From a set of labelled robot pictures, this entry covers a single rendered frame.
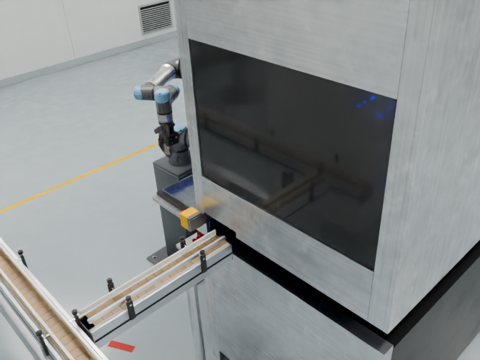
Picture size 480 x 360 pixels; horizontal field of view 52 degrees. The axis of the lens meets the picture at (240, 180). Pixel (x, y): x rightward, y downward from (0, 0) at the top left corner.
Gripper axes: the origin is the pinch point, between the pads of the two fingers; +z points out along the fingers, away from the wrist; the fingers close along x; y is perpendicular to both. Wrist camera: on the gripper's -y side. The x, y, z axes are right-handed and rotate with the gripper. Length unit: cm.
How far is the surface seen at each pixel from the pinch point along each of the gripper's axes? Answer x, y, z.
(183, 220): -19.5, 41.8, 8.6
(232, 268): -9, 61, 30
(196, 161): -10.4, 42.3, -17.9
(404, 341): 11, 137, 27
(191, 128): -10, 41, -33
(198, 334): -29, 60, 60
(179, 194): -0.3, 6.9, 20.9
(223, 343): -10, 50, 90
